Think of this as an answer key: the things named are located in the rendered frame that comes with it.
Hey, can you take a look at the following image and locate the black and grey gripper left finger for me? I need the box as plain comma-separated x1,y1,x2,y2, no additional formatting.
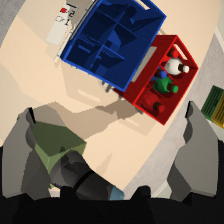
0,107,51,224

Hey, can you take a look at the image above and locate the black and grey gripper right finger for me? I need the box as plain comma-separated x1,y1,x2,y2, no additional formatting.
167,101,224,224

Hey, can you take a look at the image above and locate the dark blue bottle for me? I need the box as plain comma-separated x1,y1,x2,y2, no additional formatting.
150,66,167,81

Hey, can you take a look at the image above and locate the green bottle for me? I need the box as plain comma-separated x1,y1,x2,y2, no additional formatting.
152,76,178,94

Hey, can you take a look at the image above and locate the blue crate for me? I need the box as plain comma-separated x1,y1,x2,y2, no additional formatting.
59,0,167,92

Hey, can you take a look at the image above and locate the red plastic bottle crate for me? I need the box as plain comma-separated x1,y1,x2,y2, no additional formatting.
113,35,199,126

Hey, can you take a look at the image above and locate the white paper pick list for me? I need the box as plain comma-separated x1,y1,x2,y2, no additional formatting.
46,1,79,46

